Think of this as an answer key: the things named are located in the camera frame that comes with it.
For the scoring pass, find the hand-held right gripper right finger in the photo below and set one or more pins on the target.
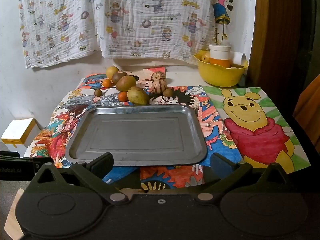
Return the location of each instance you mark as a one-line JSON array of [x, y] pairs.
[[220, 163]]

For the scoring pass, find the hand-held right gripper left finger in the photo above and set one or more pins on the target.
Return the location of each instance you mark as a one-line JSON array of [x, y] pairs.
[[101, 165]]

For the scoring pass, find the metal tray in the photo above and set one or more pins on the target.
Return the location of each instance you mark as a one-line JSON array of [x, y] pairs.
[[140, 135]]

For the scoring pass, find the small orange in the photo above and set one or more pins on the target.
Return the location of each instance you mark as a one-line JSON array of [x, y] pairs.
[[107, 83], [122, 96]]

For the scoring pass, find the small brown fruit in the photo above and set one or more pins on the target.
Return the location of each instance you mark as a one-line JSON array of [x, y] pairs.
[[168, 92], [97, 92]]

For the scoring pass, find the green oval fruit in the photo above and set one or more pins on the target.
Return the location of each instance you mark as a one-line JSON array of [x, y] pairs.
[[137, 95]]

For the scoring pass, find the brown-green round fruit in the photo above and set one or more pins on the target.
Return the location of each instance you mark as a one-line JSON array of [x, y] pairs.
[[125, 83]]

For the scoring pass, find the striped pepino melon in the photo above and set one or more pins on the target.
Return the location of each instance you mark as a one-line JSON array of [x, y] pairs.
[[159, 75], [159, 86]]

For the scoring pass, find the comic collage drawing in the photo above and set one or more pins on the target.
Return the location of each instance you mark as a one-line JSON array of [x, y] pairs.
[[215, 127]]

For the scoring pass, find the white box with yellow edge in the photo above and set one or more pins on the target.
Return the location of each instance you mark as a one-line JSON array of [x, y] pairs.
[[18, 130]]

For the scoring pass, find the yellow bear drawing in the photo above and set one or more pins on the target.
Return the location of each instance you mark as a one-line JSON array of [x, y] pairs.
[[252, 130]]

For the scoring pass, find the yellow plastic bowl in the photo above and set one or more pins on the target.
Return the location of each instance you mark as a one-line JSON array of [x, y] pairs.
[[220, 76]]

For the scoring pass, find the dark brown passion fruit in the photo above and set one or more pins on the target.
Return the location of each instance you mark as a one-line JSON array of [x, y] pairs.
[[119, 76]]

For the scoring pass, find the yellow round fruit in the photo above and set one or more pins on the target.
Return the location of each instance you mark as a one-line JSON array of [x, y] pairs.
[[111, 71]]

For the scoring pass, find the yellow fruit in bowl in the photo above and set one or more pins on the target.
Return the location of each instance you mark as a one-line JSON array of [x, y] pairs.
[[206, 57]]

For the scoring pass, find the white paper roll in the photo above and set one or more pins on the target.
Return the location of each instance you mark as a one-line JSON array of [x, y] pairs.
[[238, 58]]

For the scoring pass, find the white and orange cup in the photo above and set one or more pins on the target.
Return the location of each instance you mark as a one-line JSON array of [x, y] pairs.
[[220, 55]]

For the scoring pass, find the yellow flower stems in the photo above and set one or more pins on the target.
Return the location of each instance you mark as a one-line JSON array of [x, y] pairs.
[[222, 33]]

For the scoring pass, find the printed muslin blanket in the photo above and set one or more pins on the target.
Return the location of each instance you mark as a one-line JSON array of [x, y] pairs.
[[155, 22], [57, 22]]

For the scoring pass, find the wooden door frame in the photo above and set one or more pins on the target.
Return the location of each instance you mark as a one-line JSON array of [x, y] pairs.
[[275, 42]]

